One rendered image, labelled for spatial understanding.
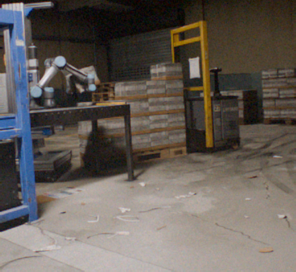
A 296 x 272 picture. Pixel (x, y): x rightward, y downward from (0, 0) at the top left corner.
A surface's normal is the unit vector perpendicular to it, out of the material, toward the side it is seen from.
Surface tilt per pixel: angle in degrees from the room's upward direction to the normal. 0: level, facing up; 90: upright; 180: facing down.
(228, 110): 90
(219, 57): 90
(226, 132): 90
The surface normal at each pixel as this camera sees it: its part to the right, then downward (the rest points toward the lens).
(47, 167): -0.08, 0.06
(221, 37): -0.66, 0.08
